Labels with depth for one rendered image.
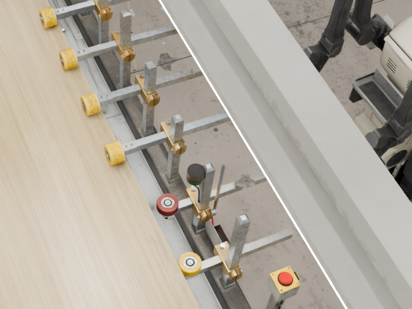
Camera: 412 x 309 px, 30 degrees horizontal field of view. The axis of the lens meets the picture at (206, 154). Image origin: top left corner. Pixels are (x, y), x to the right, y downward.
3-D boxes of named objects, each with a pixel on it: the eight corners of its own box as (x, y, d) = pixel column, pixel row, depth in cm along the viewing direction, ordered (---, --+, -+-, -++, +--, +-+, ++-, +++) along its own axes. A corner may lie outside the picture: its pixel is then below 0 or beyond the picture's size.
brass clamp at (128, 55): (124, 37, 321) (124, 29, 317) (136, 60, 315) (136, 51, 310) (110, 41, 319) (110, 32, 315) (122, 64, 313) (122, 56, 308)
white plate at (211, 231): (194, 205, 303) (195, 192, 294) (222, 260, 290) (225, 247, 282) (192, 206, 302) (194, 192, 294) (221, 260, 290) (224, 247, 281)
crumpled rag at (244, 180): (249, 171, 295) (250, 167, 293) (257, 184, 292) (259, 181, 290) (228, 178, 292) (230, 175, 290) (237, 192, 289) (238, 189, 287)
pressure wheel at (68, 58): (73, 45, 306) (79, 64, 306) (70, 49, 313) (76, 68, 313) (59, 49, 304) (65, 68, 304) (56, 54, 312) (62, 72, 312)
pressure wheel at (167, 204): (171, 205, 290) (173, 189, 281) (180, 222, 286) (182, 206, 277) (152, 213, 288) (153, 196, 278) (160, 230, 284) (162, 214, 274)
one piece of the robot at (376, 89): (371, 92, 321) (386, 57, 303) (412, 140, 308) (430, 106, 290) (341, 105, 315) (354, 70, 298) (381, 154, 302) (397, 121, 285)
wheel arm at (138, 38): (178, 27, 326) (179, 21, 323) (182, 32, 325) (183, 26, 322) (65, 57, 310) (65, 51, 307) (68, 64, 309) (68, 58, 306)
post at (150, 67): (149, 135, 327) (153, 58, 288) (152, 141, 325) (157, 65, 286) (141, 137, 326) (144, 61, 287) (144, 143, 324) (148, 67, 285)
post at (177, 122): (173, 184, 317) (180, 111, 278) (176, 190, 315) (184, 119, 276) (165, 187, 316) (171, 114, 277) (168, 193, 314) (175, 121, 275)
